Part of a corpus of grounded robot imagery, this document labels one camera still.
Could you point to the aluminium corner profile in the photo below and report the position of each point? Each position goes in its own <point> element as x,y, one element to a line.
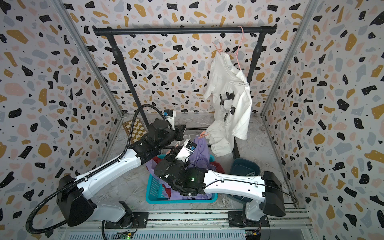
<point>64,15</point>
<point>290,54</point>

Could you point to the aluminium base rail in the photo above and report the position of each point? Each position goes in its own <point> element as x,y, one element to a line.
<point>196,225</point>

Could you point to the pink wire hanger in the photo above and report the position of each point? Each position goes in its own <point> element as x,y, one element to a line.
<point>239,46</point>

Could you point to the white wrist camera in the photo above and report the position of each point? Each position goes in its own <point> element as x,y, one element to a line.
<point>170,116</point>
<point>186,151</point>

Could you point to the dark grey clothes rack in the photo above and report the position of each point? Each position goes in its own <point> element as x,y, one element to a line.
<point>111,33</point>

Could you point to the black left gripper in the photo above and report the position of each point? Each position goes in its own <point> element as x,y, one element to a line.
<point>179,131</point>

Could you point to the aluminium corner profile left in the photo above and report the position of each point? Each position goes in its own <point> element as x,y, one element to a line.
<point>64,15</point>

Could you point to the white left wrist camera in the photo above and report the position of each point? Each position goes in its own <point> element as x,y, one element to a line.
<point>170,116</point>

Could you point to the wooden chessboard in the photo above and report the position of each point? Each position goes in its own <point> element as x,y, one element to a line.
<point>138,130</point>

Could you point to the white printed t-shirt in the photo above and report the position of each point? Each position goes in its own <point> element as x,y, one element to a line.
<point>232,102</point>

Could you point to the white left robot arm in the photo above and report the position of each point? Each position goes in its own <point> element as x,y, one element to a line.
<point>76,202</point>

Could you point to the teal laundry basket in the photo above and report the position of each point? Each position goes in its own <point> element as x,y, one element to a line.
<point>157,193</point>

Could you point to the aluminium corner profile right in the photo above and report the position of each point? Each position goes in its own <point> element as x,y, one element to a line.
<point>290,54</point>

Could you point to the purple garment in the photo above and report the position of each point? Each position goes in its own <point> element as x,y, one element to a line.
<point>202,150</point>

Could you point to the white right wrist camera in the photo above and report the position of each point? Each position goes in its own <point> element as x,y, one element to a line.
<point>186,151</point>

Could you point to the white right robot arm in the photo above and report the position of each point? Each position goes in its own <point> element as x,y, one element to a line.
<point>265,191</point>

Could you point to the red garment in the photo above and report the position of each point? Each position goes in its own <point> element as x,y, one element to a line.
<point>217,168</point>

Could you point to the dark teal clothespin bin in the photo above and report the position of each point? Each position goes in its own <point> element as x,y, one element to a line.
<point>243,167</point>

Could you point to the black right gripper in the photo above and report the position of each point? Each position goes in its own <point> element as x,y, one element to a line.
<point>169,158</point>

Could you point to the pink clothespin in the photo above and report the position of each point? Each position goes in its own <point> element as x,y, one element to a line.
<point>203,135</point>
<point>219,48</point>

